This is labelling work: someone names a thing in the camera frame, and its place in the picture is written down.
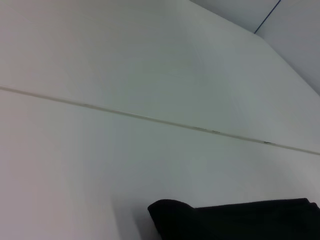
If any black shirt with pink print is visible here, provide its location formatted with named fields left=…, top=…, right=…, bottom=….
left=147, top=197, right=320, bottom=240

